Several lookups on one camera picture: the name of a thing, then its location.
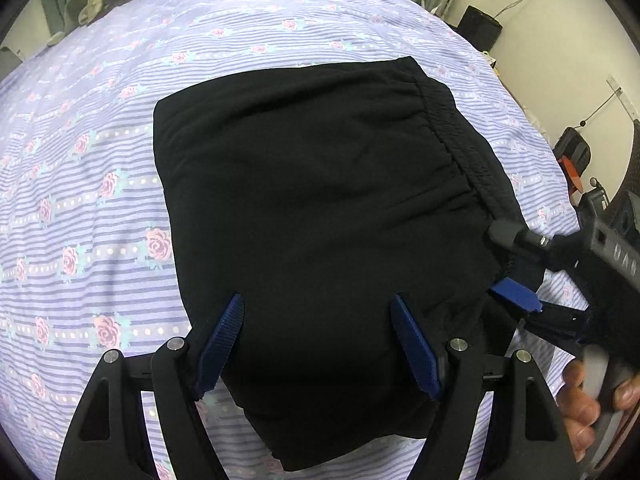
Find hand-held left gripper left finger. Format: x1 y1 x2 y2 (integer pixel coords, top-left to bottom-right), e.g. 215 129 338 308
55 292 246 480

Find black orange device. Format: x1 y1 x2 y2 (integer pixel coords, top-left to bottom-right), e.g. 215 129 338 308
554 127 592 194

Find person's right hand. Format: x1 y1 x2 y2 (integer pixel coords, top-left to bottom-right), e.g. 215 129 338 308
557 360 640 463

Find purple floral bed quilt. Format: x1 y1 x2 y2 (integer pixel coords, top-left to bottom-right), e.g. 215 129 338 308
0 0 592 480

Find black speaker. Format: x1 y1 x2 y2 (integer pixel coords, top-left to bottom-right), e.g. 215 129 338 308
457 5 503 52

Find black pants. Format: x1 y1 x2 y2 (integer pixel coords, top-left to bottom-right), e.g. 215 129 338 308
152 56 547 474

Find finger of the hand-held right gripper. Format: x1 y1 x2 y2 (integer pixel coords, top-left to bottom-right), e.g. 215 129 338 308
489 280 593 347
487 217 593 273

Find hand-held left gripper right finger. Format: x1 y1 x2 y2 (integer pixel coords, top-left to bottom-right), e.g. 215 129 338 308
390 294 585 480

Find white wall power strip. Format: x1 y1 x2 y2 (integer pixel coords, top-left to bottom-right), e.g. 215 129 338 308
605 74 633 122

